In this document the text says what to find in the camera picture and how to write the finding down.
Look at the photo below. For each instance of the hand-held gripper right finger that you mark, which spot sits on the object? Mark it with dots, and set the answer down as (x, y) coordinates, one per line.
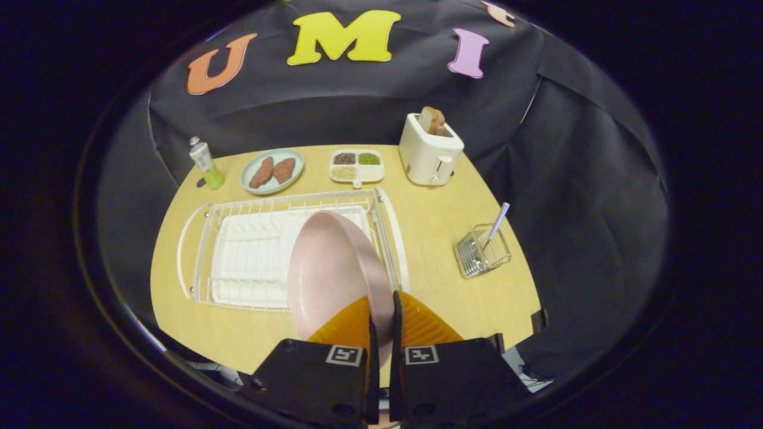
(396, 381)

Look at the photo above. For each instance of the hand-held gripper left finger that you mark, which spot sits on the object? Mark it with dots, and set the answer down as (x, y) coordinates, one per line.
(374, 381)

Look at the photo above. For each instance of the pink plate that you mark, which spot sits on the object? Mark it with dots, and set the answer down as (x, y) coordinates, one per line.
(334, 274)

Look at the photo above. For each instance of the white divided snack dish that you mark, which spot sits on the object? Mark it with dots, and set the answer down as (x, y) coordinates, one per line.
(371, 174)

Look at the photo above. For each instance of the light green plate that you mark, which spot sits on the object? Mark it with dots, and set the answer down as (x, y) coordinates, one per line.
(268, 190)

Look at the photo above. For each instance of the white drip tray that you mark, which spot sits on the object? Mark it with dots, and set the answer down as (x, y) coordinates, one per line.
(250, 262)

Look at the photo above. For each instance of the white toaster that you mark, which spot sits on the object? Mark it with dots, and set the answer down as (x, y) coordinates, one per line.
(426, 158)

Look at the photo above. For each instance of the brown meat patty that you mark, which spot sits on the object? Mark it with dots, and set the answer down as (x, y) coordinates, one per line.
(261, 173)
(284, 170)

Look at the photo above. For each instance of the brown toast slice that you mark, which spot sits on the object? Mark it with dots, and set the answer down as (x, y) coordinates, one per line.
(430, 119)

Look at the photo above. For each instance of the clear bottle with green liquid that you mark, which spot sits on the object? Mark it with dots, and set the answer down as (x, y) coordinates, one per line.
(205, 164)

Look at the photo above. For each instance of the black table edge bracket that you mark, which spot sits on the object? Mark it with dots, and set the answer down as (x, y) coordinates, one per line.
(539, 320)

